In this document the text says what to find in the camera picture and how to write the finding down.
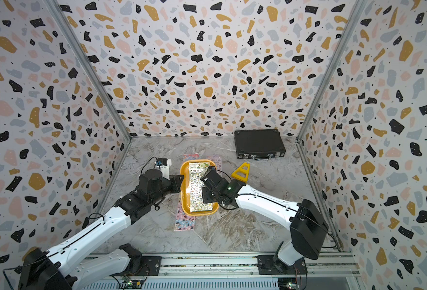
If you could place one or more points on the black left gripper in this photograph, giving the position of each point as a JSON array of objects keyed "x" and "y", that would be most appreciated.
[{"x": 176, "y": 183}]

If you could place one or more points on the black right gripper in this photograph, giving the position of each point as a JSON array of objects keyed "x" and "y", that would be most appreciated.
[{"x": 205, "y": 196}]

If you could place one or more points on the yellow plastic storage box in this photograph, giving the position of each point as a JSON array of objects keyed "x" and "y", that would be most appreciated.
[{"x": 185, "y": 199}]

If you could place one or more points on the red blue cat sticker sheet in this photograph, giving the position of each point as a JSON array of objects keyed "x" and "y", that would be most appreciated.
[{"x": 190, "y": 157}]

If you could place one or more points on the pink yellow cat sticker sheet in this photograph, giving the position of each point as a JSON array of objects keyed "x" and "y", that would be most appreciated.
[{"x": 183, "y": 222}]

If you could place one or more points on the green animal sticker sheet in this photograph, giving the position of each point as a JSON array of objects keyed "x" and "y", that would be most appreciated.
[{"x": 195, "y": 187}]

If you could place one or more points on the purple 3D sticker sheet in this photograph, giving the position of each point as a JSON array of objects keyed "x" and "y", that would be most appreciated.
[{"x": 217, "y": 160}]

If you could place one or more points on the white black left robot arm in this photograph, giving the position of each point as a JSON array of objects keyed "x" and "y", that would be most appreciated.
[{"x": 63, "y": 267}]

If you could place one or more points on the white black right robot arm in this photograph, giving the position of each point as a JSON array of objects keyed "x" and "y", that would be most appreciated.
[{"x": 307, "y": 226}]

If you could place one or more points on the yellow triangular plastic block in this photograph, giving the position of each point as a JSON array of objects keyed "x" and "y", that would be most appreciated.
[{"x": 242, "y": 172}]

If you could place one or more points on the black hard case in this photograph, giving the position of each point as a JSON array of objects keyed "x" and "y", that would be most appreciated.
[{"x": 260, "y": 144}]

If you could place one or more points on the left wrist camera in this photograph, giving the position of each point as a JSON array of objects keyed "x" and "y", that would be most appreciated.
[{"x": 164, "y": 164}]

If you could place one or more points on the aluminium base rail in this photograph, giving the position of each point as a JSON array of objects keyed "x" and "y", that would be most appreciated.
[{"x": 235, "y": 271}]

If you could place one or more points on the left aluminium corner post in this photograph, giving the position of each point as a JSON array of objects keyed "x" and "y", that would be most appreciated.
[{"x": 63, "y": 24}]

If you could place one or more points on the aluminium corner post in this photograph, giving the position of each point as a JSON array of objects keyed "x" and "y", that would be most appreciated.
[
  {"x": 63, "y": 24},
  {"x": 336, "y": 58}
]

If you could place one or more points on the right aluminium corner post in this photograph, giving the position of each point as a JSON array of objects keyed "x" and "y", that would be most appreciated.
[{"x": 336, "y": 58}]

